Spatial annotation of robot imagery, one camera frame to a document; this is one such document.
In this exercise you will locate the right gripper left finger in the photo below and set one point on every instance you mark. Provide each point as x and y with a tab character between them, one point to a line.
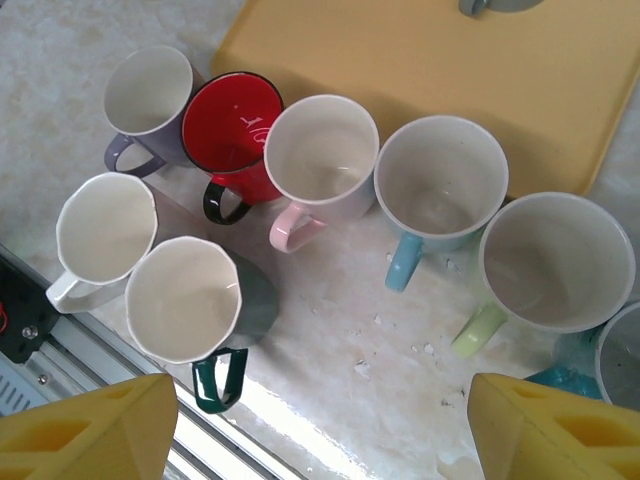
135	425

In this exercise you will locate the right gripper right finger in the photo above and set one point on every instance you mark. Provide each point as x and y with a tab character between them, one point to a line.
505	435

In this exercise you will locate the teal mug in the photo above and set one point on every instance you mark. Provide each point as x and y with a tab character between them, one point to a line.
570	375

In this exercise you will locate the dark green faceted mug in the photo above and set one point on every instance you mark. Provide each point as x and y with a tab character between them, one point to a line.
180	300

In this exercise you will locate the light green mug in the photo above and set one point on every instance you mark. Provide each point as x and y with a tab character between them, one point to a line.
555	260

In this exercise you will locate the white faceted mug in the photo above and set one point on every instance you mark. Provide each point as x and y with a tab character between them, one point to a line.
105	225

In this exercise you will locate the light blue mug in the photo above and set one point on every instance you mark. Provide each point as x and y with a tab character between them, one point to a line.
440	170

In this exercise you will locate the pink round mug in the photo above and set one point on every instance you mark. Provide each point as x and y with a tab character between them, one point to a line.
320	150

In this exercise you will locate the purple mug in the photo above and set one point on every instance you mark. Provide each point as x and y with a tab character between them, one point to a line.
150	90

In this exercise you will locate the grey mug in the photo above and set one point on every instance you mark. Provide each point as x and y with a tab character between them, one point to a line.
510	4

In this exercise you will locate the yellow plastic tray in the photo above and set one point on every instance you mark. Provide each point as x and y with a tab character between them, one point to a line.
450	75

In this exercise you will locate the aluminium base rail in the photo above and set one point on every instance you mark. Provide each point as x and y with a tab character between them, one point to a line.
200	440

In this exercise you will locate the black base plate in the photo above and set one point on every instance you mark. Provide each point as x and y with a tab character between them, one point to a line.
25	310

